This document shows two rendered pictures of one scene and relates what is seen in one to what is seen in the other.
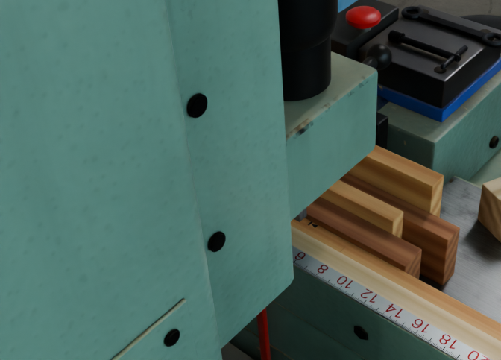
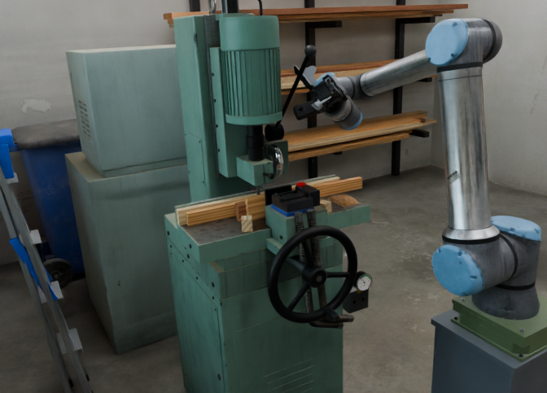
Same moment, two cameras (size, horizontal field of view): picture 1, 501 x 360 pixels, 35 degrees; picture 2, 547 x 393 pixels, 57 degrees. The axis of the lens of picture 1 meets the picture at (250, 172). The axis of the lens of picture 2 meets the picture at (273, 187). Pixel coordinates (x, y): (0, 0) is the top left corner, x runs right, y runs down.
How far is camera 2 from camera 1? 1.79 m
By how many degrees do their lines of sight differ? 92
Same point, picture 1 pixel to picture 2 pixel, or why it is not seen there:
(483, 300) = (228, 222)
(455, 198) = (261, 226)
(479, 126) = (276, 222)
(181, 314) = (200, 140)
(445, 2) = not seen: outside the picture
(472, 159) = (275, 232)
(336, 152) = (247, 174)
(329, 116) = (246, 163)
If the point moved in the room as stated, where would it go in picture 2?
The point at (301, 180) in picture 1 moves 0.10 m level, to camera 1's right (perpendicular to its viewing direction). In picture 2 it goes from (242, 171) to (231, 180)
